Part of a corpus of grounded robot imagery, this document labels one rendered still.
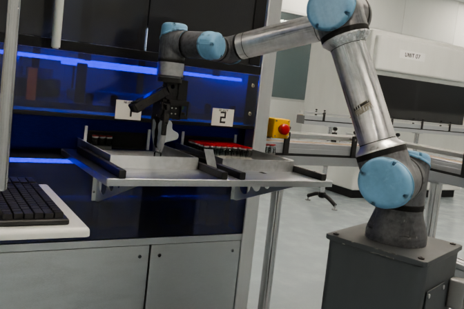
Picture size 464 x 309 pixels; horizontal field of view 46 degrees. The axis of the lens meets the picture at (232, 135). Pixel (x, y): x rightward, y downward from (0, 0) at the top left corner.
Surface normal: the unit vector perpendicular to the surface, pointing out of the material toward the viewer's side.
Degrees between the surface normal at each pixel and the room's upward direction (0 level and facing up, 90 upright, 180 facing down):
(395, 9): 90
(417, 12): 90
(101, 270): 90
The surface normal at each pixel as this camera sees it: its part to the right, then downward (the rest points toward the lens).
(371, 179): -0.47, 0.14
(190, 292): 0.50, 0.13
